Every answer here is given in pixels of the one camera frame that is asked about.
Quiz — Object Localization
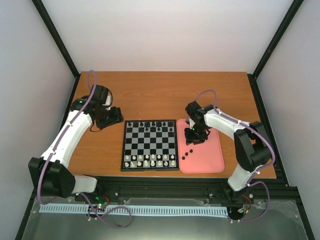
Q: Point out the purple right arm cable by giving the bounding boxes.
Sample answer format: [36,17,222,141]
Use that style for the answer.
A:
[196,89,276,223]

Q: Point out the black frame post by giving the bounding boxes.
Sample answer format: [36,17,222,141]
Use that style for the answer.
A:
[31,0,80,80]
[251,0,305,79]

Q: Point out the light blue cable duct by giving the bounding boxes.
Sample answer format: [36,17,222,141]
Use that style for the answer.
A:
[39,203,228,218]

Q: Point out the black right frame post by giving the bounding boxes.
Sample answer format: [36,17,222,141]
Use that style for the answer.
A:
[251,0,305,79]

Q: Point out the black aluminium base frame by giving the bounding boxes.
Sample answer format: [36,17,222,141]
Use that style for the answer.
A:
[16,176,317,240]

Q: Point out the white pawn row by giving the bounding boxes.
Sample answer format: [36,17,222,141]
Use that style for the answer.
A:
[123,154,176,162]

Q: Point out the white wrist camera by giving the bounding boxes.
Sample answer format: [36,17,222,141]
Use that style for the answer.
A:
[105,95,112,106]

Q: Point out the black white chessboard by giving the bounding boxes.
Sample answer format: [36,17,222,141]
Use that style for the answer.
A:
[120,119,179,172]

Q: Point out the pink plastic tray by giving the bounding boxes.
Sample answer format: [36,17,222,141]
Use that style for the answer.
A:
[176,119,225,174]

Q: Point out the black left frame post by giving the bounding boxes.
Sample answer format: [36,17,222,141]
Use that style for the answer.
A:
[31,0,80,80]

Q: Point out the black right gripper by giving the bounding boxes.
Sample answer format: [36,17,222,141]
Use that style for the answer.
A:
[184,124,208,146]

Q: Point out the white back rank pieces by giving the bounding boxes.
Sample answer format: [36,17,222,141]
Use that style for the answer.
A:
[123,160,178,168]

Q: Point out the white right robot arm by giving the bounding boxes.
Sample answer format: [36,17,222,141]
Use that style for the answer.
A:
[184,101,276,196]

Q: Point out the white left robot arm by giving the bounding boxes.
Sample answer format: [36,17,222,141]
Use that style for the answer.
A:
[28,85,124,202]

